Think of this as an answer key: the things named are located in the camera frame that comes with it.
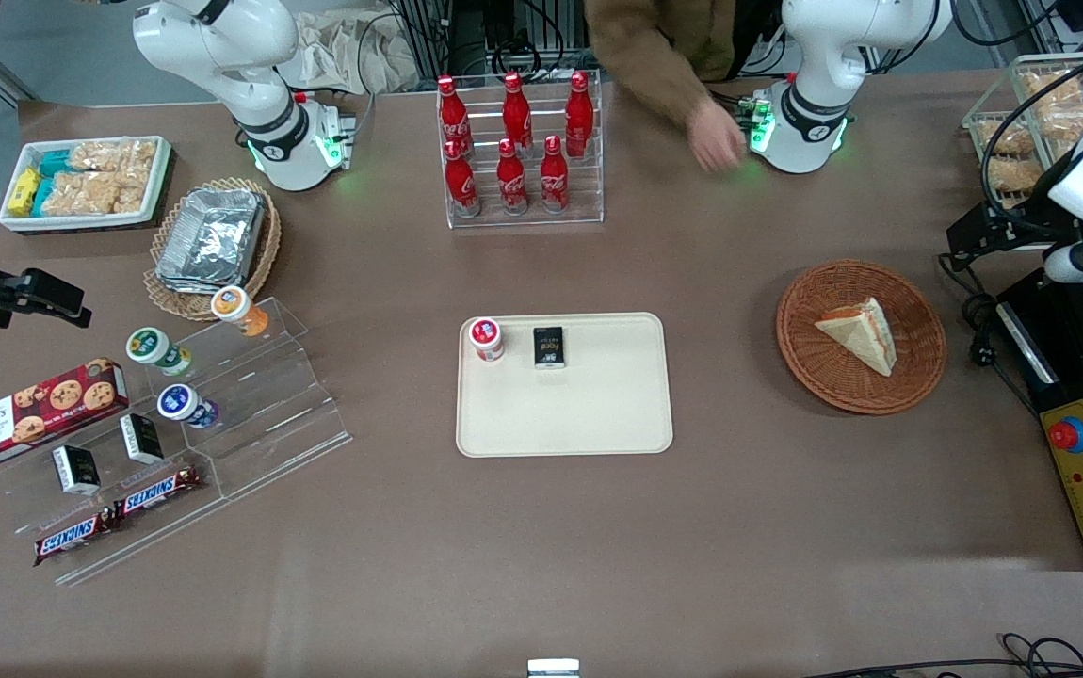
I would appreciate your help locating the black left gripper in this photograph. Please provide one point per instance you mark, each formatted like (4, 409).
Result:
(1015, 229)

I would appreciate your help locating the triangle sandwich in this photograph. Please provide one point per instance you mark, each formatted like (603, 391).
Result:
(862, 337)

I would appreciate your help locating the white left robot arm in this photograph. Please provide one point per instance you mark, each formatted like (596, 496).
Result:
(824, 56)

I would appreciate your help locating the forearm in brown sleeve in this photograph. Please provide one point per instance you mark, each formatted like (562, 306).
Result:
(650, 52)

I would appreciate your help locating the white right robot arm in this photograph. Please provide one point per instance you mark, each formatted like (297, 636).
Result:
(221, 56)

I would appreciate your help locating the silver foil tray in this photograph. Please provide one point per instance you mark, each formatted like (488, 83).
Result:
(212, 240)

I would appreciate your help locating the brown round wicker basket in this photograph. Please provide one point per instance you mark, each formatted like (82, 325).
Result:
(824, 377)

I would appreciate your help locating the light wicker basket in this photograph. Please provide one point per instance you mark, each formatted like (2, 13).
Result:
(268, 245)

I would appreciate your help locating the cream plastic tray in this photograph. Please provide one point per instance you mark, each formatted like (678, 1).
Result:
(565, 410)

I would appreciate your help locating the bare person hand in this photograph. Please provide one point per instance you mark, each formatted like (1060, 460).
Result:
(719, 139)

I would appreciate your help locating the wrapped bread packet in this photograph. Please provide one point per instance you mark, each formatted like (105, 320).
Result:
(1069, 121)
(1050, 87)
(1005, 139)
(1014, 174)

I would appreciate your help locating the teal snack packet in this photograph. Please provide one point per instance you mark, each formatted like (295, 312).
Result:
(42, 196)
(56, 162)

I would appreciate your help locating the green-cap yogurt bottle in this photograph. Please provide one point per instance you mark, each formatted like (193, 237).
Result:
(153, 348)

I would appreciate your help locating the rice cracker packet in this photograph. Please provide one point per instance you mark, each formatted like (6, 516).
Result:
(113, 155)
(94, 193)

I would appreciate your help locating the yellow snack packet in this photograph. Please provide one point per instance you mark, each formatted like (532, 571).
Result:
(24, 191)

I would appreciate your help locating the red cookie box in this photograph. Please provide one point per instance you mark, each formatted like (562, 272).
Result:
(33, 414)

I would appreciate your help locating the black appliance base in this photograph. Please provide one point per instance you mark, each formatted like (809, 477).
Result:
(1059, 348)

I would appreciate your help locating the white rectangular snack bin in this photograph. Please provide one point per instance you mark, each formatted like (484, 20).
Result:
(155, 188)

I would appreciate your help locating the black tissue pack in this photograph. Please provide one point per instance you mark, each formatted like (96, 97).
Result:
(549, 347)
(141, 439)
(76, 471)

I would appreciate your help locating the blue-cap yogurt bottle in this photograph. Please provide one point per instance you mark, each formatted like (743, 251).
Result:
(184, 405)

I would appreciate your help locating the orange-cap yogurt bottle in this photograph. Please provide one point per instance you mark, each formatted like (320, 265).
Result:
(238, 309)

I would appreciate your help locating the brown chocolate bar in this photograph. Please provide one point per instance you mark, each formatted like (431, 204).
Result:
(155, 492)
(75, 537)

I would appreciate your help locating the clear acrylic stepped stand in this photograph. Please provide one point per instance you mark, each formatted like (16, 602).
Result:
(268, 414)

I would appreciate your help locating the beige crumpled bag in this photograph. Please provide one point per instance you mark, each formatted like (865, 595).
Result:
(344, 52)

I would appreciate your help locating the clear acrylic bottle rack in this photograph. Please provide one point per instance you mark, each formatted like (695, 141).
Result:
(589, 188)

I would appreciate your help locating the red cola bottle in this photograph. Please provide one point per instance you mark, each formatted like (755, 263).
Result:
(579, 108)
(516, 111)
(461, 184)
(453, 113)
(554, 179)
(511, 181)

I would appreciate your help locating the red-cap yogurt bottle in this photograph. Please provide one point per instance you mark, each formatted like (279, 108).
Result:
(486, 339)

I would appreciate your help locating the black background equipment rack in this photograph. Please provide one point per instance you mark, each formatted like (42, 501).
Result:
(466, 33)

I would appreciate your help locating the small silver metal object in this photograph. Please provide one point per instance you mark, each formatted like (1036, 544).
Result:
(553, 669)

